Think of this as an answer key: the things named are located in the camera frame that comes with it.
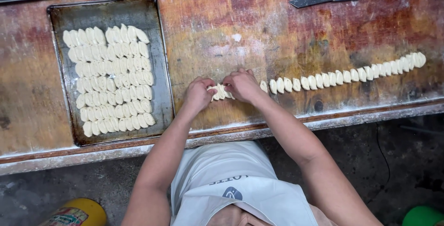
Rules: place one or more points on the green container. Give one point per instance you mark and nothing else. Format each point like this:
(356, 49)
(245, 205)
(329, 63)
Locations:
(424, 216)

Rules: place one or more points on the person's right hand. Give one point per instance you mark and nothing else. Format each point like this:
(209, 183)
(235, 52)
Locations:
(244, 86)

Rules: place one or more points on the person's left hand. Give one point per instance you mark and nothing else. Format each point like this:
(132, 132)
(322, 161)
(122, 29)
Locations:
(197, 94)

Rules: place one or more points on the white apron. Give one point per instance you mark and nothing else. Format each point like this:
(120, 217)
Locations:
(236, 187)

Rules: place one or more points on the dough pieces arranged in rows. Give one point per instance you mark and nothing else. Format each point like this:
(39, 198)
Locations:
(110, 80)

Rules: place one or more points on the dark metal baking tray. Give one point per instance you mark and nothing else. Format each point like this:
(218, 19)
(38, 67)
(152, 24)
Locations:
(111, 70)

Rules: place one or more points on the person's left fingers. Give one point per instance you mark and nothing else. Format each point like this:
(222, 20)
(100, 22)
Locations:
(207, 83)

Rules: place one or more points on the yellow container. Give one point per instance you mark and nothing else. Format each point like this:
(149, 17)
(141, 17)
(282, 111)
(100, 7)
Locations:
(78, 214)

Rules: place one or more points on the person's right fingers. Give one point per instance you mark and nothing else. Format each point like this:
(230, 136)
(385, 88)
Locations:
(231, 79)

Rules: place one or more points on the long row of dough pieces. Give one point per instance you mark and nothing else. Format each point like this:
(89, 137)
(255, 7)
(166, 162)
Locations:
(343, 75)

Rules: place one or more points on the bunch of gathered dough pieces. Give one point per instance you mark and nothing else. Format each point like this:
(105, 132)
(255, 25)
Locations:
(220, 93)

